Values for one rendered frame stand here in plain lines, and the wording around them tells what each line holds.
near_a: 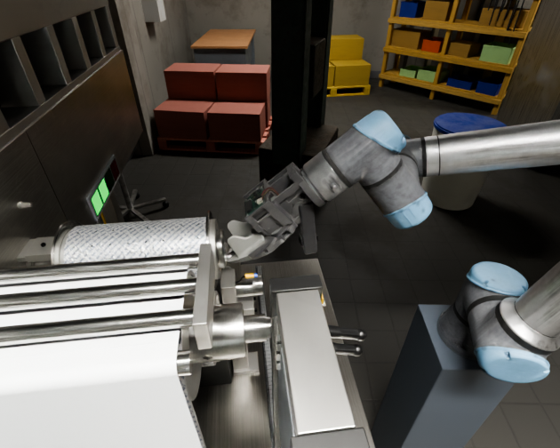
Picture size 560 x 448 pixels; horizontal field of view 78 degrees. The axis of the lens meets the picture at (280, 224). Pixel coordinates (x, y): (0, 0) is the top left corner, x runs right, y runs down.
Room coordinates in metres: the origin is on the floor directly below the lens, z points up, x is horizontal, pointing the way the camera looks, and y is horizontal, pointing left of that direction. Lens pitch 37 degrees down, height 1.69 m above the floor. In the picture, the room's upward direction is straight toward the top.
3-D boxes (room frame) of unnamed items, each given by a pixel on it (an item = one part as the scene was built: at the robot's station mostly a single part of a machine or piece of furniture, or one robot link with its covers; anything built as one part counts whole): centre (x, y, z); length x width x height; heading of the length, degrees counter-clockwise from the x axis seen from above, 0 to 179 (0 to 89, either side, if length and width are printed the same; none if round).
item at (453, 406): (0.55, -0.50, 0.45); 0.20 x 0.20 x 0.90; 89
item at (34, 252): (0.46, 0.42, 1.28); 0.06 x 0.05 x 0.02; 97
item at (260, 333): (0.26, 0.01, 1.33); 0.06 x 0.03 x 0.03; 97
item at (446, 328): (0.55, -0.50, 0.95); 0.15 x 0.15 x 0.10
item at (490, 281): (0.54, -0.50, 1.07); 0.13 x 0.12 x 0.14; 166
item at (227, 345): (0.25, 0.07, 1.33); 0.06 x 0.06 x 0.06; 7
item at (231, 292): (0.46, 0.08, 1.05); 0.06 x 0.05 x 0.31; 97
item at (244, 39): (5.76, 0.79, 0.41); 1.46 x 0.75 x 0.81; 179
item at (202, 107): (3.95, 0.73, 0.37); 1.27 x 0.91 x 0.75; 89
